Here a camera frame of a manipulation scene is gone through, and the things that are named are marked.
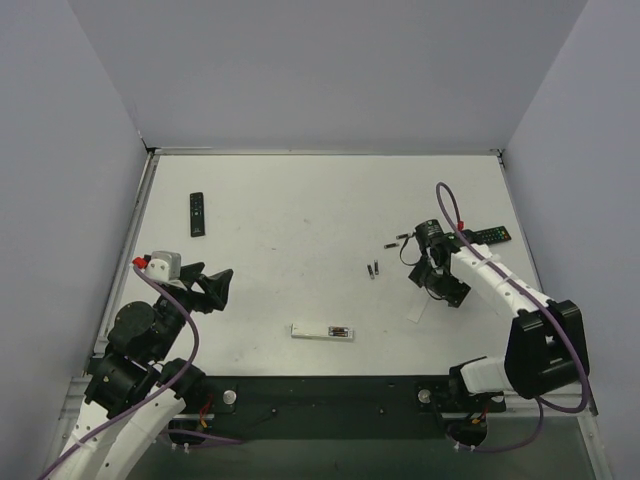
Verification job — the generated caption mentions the white battery cover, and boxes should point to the white battery cover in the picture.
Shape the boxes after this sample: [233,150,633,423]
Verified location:
[406,296,430,324]

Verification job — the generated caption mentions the slim black remote control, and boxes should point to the slim black remote control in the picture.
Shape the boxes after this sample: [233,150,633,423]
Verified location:
[189,192,206,238]

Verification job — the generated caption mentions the white remote control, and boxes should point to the white remote control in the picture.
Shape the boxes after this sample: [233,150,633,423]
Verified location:
[290,324,355,342]

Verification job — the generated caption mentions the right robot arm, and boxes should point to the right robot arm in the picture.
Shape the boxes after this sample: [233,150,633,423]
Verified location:
[409,219,590,399]

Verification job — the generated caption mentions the wide black remote control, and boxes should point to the wide black remote control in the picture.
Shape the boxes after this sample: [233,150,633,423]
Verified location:
[463,226,512,246]

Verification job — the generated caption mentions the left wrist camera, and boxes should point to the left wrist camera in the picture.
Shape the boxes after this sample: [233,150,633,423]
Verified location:
[132,250,184,289]

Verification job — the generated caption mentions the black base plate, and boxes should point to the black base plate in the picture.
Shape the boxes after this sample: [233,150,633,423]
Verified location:
[168,375,506,442]

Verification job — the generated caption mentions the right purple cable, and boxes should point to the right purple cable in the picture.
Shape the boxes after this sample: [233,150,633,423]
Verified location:
[434,181,591,414]

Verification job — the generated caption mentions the purple cable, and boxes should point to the purple cable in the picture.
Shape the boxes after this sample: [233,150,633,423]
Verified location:
[37,262,201,480]
[434,181,591,414]

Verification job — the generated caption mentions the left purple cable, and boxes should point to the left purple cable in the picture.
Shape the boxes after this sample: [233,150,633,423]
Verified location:
[37,262,201,480]

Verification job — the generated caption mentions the aluminium frame rail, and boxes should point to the aluminium frame rail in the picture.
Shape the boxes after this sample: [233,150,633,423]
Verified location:
[62,374,600,419]

